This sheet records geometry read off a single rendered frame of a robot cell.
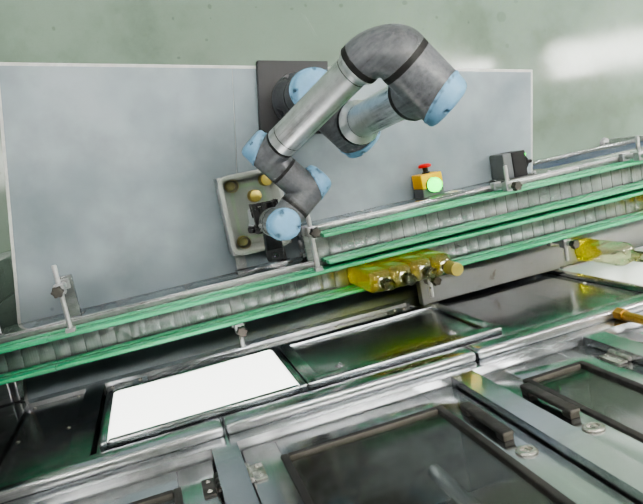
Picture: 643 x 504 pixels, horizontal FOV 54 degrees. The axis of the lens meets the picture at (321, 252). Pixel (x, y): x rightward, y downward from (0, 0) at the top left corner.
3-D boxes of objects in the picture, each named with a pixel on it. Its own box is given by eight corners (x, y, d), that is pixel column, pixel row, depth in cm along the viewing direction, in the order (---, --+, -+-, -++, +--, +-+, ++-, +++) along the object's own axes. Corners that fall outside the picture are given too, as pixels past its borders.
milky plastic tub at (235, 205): (229, 254, 184) (233, 257, 176) (212, 178, 181) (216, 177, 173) (287, 241, 189) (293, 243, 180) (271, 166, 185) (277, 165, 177)
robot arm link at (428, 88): (332, 97, 176) (433, 27, 125) (370, 134, 180) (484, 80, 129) (306, 129, 173) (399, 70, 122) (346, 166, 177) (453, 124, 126)
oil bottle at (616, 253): (576, 260, 201) (638, 270, 176) (571, 243, 200) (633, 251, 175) (591, 253, 203) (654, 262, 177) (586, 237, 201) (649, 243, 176)
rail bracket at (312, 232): (307, 268, 178) (318, 274, 166) (294, 209, 175) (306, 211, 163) (317, 266, 178) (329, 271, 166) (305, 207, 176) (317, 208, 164)
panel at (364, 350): (110, 402, 157) (102, 458, 125) (107, 391, 157) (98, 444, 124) (438, 312, 179) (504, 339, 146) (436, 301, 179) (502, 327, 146)
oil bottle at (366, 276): (349, 283, 182) (375, 295, 161) (345, 264, 181) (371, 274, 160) (367, 279, 183) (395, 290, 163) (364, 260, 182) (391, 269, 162)
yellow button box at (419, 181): (414, 198, 199) (424, 198, 191) (410, 174, 197) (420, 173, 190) (434, 193, 200) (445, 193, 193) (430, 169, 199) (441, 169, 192)
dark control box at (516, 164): (491, 180, 205) (506, 180, 197) (488, 155, 204) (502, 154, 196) (514, 175, 207) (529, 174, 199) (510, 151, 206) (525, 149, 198)
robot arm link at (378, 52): (379, 5, 118) (231, 162, 146) (420, 47, 121) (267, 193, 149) (388, -11, 127) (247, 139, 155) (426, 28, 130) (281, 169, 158)
